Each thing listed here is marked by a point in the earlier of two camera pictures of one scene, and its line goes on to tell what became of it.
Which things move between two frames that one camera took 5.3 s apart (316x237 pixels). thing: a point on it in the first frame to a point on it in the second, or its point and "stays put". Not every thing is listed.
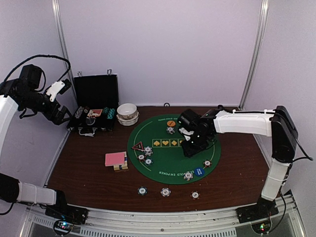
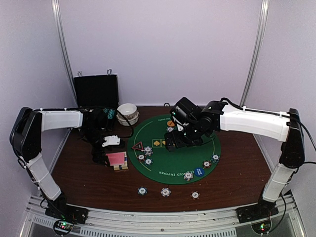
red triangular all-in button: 138,146 stays put
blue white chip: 188,176 stays put
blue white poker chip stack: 165,192 stays put
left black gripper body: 32,102 to 91,135
